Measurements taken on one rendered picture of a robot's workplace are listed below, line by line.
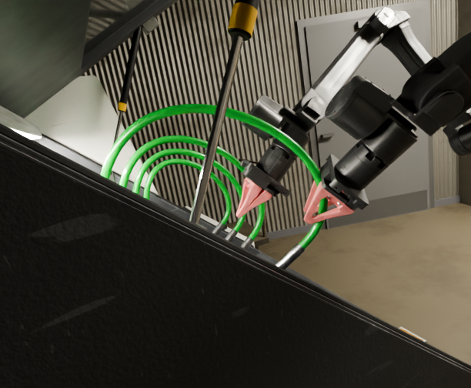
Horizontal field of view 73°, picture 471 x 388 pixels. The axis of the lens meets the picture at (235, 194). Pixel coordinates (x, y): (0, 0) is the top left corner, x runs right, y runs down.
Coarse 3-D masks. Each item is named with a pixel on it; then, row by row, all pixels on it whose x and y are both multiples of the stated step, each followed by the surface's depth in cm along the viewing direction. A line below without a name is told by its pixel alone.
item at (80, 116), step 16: (80, 80) 78; (96, 80) 80; (64, 96) 77; (80, 96) 79; (96, 96) 80; (32, 112) 75; (48, 112) 76; (64, 112) 77; (80, 112) 79; (96, 112) 81; (112, 112) 82; (48, 128) 76; (64, 128) 78; (80, 128) 80; (96, 128) 81; (112, 128) 83; (64, 144) 78; (80, 144) 80; (96, 144) 82; (112, 144) 83; (128, 144) 85; (96, 160) 82; (128, 160) 86; (144, 176) 88
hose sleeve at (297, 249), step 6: (294, 246) 55; (300, 246) 54; (288, 252) 55; (294, 252) 54; (300, 252) 54; (282, 258) 55; (288, 258) 54; (294, 258) 54; (276, 264) 55; (282, 264) 55; (288, 264) 55
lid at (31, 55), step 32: (0, 0) 24; (32, 0) 27; (64, 0) 32; (96, 0) 45; (128, 0) 58; (160, 0) 78; (0, 32) 28; (32, 32) 33; (64, 32) 41; (96, 32) 62; (128, 32) 76; (0, 64) 34; (32, 64) 43; (64, 64) 56; (0, 96) 45; (32, 96) 60
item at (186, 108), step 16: (160, 112) 48; (176, 112) 48; (192, 112) 48; (208, 112) 48; (240, 112) 49; (128, 128) 48; (272, 128) 49; (288, 144) 50; (112, 160) 49; (304, 160) 51; (320, 176) 52; (320, 208) 53; (320, 224) 54; (304, 240) 54
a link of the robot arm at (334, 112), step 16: (352, 80) 43; (368, 80) 43; (336, 96) 46; (352, 96) 41; (368, 96) 42; (384, 96) 42; (400, 96) 46; (448, 96) 38; (336, 112) 42; (352, 112) 42; (368, 112) 42; (384, 112) 43; (432, 112) 39; (448, 112) 39; (352, 128) 44; (368, 128) 43; (432, 128) 41
